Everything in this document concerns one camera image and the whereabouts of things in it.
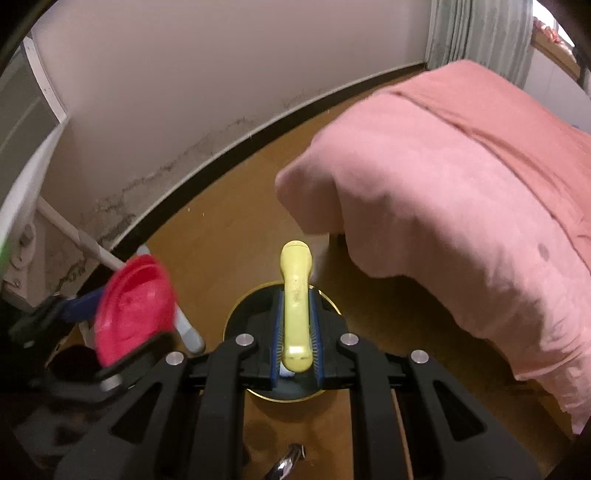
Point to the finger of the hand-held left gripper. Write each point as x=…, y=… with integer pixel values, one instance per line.
x=69, y=310
x=134, y=357

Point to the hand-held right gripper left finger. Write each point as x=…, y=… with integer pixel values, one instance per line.
x=277, y=332

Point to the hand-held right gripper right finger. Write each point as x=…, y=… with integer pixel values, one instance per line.
x=316, y=337

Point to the yellow plastic tube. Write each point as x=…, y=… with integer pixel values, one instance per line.
x=295, y=304

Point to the black bin with gold rim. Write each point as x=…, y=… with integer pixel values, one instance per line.
x=240, y=323

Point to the red plastic lid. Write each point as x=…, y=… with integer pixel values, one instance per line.
x=134, y=314

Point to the shiny metal object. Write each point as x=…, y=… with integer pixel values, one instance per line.
x=286, y=461

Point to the pink blanket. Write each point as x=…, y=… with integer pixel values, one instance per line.
x=461, y=207

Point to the grey green curtain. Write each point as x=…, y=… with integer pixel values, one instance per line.
x=480, y=37

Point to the wooden window ledge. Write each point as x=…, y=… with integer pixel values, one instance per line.
x=554, y=46

